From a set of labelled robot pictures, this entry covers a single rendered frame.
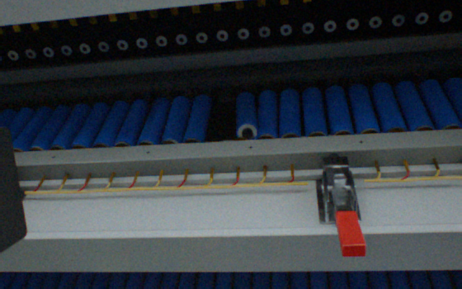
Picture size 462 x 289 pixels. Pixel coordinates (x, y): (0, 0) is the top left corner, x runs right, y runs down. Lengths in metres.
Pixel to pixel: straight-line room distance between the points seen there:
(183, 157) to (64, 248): 0.11
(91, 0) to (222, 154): 0.14
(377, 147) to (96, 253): 0.22
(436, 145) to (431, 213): 0.05
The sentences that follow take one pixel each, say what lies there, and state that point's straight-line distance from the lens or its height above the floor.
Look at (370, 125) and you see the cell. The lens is 0.34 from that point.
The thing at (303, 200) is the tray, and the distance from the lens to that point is 0.31.
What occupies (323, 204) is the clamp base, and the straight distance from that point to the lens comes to 0.30.
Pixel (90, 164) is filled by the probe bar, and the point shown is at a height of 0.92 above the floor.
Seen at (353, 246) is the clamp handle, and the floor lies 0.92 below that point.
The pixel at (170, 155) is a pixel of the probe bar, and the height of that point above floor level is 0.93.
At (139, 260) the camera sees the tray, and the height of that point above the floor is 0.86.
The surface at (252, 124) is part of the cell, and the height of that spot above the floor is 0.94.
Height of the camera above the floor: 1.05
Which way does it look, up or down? 22 degrees down
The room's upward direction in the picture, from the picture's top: 6 degrees counter-clockwise
